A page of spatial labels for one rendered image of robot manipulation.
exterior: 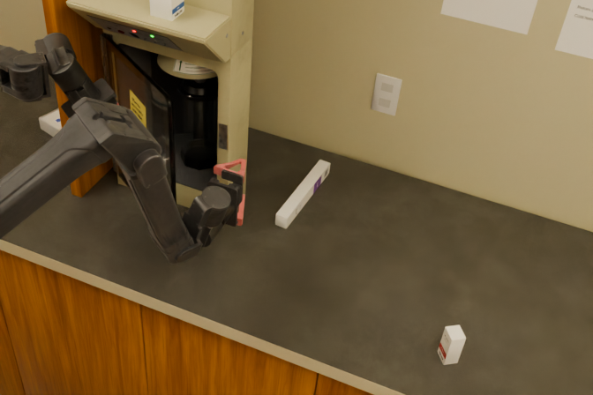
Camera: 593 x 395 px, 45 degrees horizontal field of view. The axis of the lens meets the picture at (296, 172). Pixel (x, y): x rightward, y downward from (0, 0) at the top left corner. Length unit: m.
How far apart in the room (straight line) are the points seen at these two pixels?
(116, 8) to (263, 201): 0.66
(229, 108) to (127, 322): 0.59
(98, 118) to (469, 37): 1.08
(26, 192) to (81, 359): 1.15
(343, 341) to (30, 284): 0.83
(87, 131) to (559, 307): 1.22
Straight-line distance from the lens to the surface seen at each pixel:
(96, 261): 1.76
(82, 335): 2.01
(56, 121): 2.15
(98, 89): 1.51
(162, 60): 1.70
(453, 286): 1.77
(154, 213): 1.22
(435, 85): 1.92
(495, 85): 1.88
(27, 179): 1.00
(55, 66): 1.44
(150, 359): 1.91
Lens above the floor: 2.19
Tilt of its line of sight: 39 degrees down
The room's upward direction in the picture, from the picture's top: 6 degrees clockwise
